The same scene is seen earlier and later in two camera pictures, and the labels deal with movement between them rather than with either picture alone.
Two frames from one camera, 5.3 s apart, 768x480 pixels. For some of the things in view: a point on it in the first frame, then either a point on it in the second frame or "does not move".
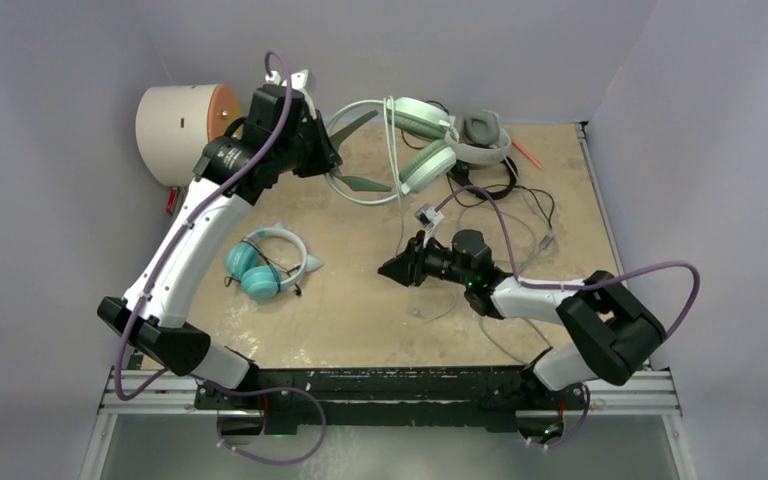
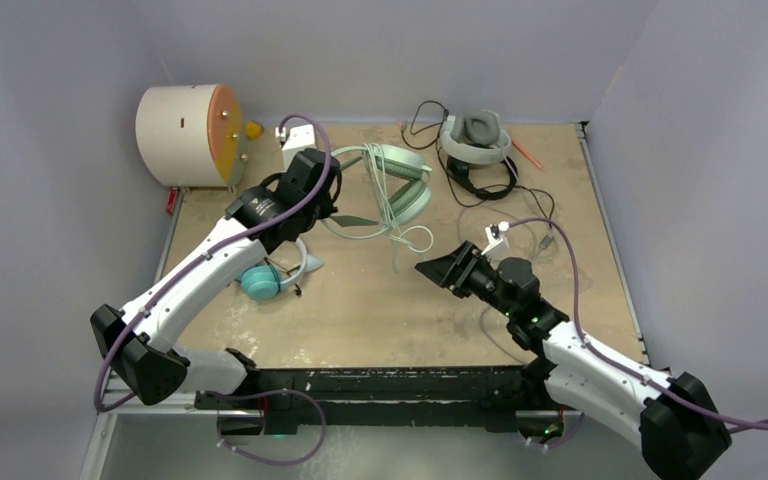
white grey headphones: (480, 138) does not move
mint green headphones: (429, 134) to (404, 192)
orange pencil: (526, 154) does not move
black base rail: (388, 400) does not move
